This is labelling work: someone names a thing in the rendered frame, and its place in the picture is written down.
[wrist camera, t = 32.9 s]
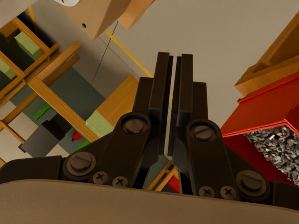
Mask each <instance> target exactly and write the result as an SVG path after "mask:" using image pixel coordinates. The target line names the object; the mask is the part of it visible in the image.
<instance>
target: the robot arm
mask: <svg viewBox="0 0 299 224"><path fill-rule="evenodd" d="M37 1H38V0H0V29H1V28H2V27H4V26H5V25H6V24H7V23H9V22H10V21H11V20H13V19H14V18H16V17H17V16H18V15H20V14H21V13H22V12H23V11H25V10H26V9H28V8H29V7H30V6H32V5H33V4H34V3H36V2H37ZM169 54H170V53H169V52H158V57H157V62H156V67H155V73H154V78H151V77H140V79H139V83H138V87H137V92H136V96H135V100H134V104H133V109H132V112H129V113H126V114H124V115H123V116H121V117H120V119H119V120H118V122H117V124H116V126H115V128H114V130H113V131H112V132H110V133H108V134H107V135H105V136H103V137H101V138H99V139H97V140H95V141H94V142H92V143H90V144H88V145H86V146H84V147H82V148H80V149H78V150H77V151H75V152H73V153H72V154H70V155H69V156H68V157H63V158H62V156H61V155H59V156H44V157H34V158H23V159H15V160H11V161H9V162H7V163H5V164H4V165H3V166H2V167H1V168H0V224H299V187H298V186H294V185H292V184H288V183H285V182H282V181H279V180H275V179H274V180H273V181H270V180H267V178H266V177H265V176H264V175H263V174H262V173H261V172H260V171H258V170H257V169H256V168H255V167H253V166H252V165H251V164H250V163H248V162H247V161H246V160H245V159H243V158H242V157H241V156H240V155H239V154H237V153H236V152H235V151H234V150H232V149H231V148H230V147H229V146H227V145H226V144H225V143H224V140H223V136H222V133H221V130H220V128H219V126H218V125H217V124H216V123H214V122H213V121H211V120H208V104H207V86H206V83H205V82H195V81H193V54H182V56H177V62H176V71H175V79H174V91H173V99H172V109H171V119H170V133H169V143H168V154H167V156H171V157H172V160H171V163H172V164H173V165H174V166H175V167H176V168H177V169H178V178H179V186H180V193H181V194H179V193H171V192H161V191H153V190H144V187H145V184H146V181H147V178H148V175H149V172H150V167H151V166H152V165H154V164H155V163H157V162H158V160H159V155H161V156H163V155H164V147H165V138H166V126H167V117H168V108H169V99H170V86H171V76H172V67H173V58H174V56H169Z"/></svg>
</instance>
